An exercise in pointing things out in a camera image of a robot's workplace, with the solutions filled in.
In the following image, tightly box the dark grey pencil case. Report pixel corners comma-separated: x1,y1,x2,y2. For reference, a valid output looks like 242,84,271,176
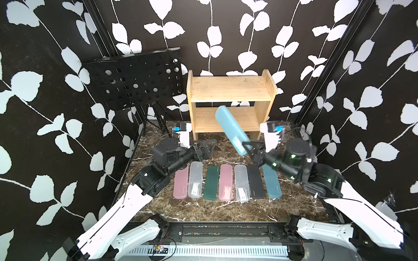
247,165,265,199

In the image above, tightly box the white pencil case shelf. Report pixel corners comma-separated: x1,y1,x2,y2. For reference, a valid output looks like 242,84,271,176
188,162,203,199

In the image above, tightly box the light blue pencil case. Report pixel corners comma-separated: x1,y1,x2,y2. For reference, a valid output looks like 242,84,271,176
215,105,250,156

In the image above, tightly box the pink pencil case shelf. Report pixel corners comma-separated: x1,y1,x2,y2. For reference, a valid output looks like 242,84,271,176
173,164,189,200
218,164,233,202

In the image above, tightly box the teal pencil case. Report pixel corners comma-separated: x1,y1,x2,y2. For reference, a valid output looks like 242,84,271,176
262,164,282,199

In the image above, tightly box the clear frosted pencil case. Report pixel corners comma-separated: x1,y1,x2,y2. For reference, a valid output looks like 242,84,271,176
234,165,250,203

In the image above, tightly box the dark green pencil case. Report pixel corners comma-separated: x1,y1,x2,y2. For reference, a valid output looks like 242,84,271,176
203,165,220,201

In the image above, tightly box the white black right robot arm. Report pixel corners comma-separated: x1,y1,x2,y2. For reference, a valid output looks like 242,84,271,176
242,138,418,261

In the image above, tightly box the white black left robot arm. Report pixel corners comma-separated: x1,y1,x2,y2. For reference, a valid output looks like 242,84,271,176
63,138,217,261

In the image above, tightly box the wooden two-tier shelf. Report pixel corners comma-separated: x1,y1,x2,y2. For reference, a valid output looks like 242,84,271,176
186,69,279,141

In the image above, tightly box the black perforated music stand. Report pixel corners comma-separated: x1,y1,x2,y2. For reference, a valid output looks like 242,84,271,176
82,47,184,145

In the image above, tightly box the small green circuit board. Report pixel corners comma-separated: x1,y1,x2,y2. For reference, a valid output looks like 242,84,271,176
150,246,169,256

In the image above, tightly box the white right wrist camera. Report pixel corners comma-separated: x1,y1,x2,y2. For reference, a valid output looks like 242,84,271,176
260,121,285,152

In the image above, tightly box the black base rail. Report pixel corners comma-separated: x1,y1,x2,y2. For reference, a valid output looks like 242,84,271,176
157,222,313,245

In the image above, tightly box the white perforated cable tray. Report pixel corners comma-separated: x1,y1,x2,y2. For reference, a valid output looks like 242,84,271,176
126,245,289,259

